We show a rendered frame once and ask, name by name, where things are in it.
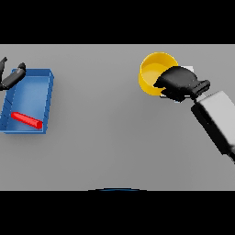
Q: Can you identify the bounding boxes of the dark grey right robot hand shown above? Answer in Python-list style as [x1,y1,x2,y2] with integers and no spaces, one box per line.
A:
[152,65,211,103]

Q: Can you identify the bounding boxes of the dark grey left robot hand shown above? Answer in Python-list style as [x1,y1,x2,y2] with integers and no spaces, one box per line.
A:
[0,56,27,92]

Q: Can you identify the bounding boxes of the pale square measuring scale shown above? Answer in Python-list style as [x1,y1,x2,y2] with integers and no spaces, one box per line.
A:
[159,65,195,99]

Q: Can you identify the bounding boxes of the yellow bowl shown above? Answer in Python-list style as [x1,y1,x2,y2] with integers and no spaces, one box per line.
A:
[138,51,180,96]

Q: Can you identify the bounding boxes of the red beaker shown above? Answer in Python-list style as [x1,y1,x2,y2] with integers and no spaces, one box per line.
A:
[10,111,44,130]

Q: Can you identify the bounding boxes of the blue tray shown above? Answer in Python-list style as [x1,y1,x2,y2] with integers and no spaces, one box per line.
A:
[0,68,55,135]

